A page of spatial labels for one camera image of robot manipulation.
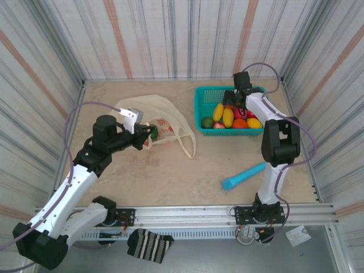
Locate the teal plastic mesh basket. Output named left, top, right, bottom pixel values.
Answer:
left=194, top=85, right=270, bottom=137

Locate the round fake orange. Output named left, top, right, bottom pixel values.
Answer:
left=231, top=118, right=249, bottom=130

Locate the cream orange-print plastic bag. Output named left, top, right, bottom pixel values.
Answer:
left=109, top=93, right=197, bottom=159

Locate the yellow fake lemon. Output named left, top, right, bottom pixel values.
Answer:
left=246, top=117, right=263, bottom=130

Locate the blue foam tube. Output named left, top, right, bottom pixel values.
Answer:
left=221, top=162, right=267, bottom=191

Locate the black striped sock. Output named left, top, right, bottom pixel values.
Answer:
left=126, top=228, right=175, bottom=264

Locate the round silver connector box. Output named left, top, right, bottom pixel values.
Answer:
left=235, top=224, right=258, bottom=246

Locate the white card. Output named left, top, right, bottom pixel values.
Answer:
left=285, top=225, right=311, bottom=247

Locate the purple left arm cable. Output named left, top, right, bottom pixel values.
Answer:
left=0, top=101, right=123, bottom=272

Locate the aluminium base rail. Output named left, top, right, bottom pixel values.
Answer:
left=34, top=202, right=341, bottom=228

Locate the grey slotted cable duct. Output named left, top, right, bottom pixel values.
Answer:
left=67, top=229, right=242, bottom=241

